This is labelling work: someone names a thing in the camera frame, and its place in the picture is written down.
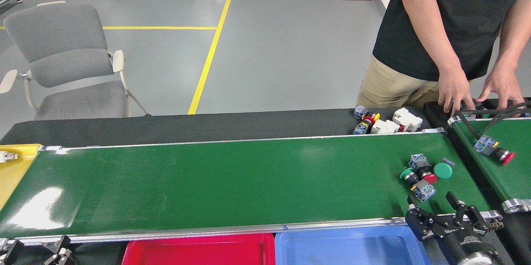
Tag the person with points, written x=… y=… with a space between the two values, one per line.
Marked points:
x=464 y=8

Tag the long green conveyor belt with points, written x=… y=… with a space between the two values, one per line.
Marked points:
x=207 y=182

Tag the grey padded chair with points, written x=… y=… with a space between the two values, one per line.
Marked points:
x=62 y=45

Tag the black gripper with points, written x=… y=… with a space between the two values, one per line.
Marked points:
x=460 y=238

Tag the person's left hand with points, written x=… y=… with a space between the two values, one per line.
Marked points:
x=504 y=84

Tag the black metal frame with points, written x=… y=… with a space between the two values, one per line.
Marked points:
x=466 y=126

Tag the yellow push button switch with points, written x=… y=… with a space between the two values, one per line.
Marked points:
x=361 y=111

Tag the red plastic tray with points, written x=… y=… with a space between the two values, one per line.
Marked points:
x=199 y=252

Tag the short green conveyor belt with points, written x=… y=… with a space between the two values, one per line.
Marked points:
x=514 y=178

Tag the white light bulb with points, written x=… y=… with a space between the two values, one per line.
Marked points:
x=7 y=157

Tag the person's right forearm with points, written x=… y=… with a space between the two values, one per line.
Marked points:
x=435 y=41

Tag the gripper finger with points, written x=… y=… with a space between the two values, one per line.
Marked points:
x=10 y=251
x=62 y=250

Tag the yellow plastic tray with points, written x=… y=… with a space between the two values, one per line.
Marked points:
x=14 y=178

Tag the person's right hand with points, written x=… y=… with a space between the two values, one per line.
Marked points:
x=454 y=91

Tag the person's left forearm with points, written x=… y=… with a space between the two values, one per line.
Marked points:
x=514 y=37

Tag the blue plastic tray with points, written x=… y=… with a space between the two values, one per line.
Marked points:
x=344 y=248

